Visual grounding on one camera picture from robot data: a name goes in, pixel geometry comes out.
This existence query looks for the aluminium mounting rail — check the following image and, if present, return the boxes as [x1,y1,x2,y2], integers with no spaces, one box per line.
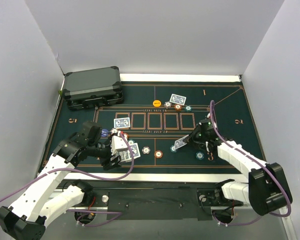
[13,186,298,240]

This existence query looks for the green blue chip stack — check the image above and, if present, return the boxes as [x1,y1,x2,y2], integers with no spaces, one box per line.
[170,145,177,153]

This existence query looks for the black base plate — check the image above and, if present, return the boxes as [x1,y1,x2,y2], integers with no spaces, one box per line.
[57,179,245,222]

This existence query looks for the blue playing card deck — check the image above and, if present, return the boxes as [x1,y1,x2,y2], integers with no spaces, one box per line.
[119,143,141,163]

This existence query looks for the orange dealer button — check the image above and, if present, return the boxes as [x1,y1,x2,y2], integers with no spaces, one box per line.
[152,99,162,108]

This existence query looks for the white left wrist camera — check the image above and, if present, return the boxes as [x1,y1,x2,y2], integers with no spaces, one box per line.
[110,134,128,156]

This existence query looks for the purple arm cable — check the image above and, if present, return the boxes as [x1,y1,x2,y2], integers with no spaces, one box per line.
[0,131,136,228]
[208,99,294,227]

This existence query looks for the black aluminium poker case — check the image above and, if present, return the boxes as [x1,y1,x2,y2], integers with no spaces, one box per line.
[61,66,124,111]

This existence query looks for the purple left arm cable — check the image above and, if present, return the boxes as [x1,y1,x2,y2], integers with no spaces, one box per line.
[0,131,136,228]

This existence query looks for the blue blind button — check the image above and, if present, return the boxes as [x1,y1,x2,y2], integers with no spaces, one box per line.
[101,128,109,138]

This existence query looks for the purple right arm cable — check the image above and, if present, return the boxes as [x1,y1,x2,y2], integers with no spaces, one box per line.
[208,99,294,227]

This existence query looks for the orange red chip stack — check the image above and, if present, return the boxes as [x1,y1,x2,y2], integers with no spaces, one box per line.
[154,150,163,159]

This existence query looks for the blue back playing card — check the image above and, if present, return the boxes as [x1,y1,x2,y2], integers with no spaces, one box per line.
[169,93,187,106]
[113,117,131,129]
[174,135,189,150]

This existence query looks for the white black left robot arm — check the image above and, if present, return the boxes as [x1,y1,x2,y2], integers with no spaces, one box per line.
[0,121,132,240]

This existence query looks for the orange red poker chip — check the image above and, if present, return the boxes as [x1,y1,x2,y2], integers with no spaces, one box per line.
[123,133,129,139]
[174,104,183,111]

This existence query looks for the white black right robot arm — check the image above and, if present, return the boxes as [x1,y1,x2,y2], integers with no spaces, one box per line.
[183,118,293,216]

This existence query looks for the dark green poker mat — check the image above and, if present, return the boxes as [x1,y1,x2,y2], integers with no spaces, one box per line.
[41,82,265,174]

